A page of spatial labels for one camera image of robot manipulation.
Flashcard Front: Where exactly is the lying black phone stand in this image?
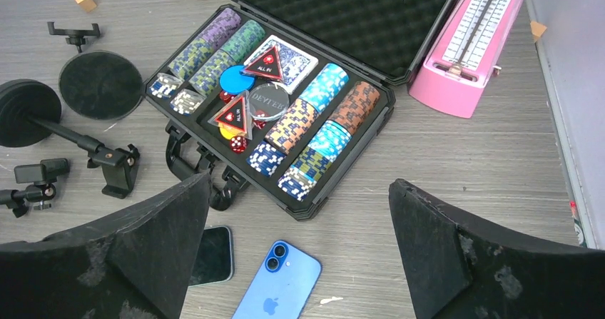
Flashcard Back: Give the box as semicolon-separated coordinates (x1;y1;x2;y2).
1;79;140;199

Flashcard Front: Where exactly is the black poker chip case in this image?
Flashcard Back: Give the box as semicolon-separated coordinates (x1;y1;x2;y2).
145;0;458;221

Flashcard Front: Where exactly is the dark green-edged smartphone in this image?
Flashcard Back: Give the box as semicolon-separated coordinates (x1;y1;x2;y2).
188;226;234;287

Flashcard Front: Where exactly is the small-clamp black phone stand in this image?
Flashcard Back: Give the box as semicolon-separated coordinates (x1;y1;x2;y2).
47;21;144;121

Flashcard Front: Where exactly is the red die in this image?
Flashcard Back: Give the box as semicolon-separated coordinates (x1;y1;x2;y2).
230;136;248;154

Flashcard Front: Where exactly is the red all-in triangle lower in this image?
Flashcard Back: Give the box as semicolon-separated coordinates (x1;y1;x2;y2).
208;91;253;140

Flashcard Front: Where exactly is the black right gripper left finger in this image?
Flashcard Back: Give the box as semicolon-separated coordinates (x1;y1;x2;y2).
1;174;211;318

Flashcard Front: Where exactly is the blue playing card deck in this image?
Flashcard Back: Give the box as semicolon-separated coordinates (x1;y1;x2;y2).
244;35;319;94

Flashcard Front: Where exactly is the pink metronome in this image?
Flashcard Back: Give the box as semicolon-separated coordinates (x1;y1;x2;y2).
409;0;523;118

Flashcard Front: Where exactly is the blue round chip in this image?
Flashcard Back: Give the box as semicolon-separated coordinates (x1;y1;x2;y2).
219;65;255;95

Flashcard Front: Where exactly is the red all-in triangle upper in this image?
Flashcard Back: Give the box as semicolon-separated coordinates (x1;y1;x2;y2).
241;45;283;81

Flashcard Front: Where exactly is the light blue chip stack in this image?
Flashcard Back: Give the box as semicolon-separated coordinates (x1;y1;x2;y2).
300;63;349;113

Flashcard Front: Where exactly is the blue smartphone face down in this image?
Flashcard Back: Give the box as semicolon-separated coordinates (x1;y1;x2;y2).
232;240;322;319

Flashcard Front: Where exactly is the clear dealer button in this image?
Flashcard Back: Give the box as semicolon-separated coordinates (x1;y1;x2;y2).
248;82;290;121

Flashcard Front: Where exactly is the brown chip stack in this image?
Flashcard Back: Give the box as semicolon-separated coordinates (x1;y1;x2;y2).
328;81;380;135

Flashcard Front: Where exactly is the red all-in triangle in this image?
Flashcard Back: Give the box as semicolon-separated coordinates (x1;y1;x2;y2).
208;91;253;140
241;45;283;81

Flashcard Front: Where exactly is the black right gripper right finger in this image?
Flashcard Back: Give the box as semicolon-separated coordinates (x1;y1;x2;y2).
389;178;604;318

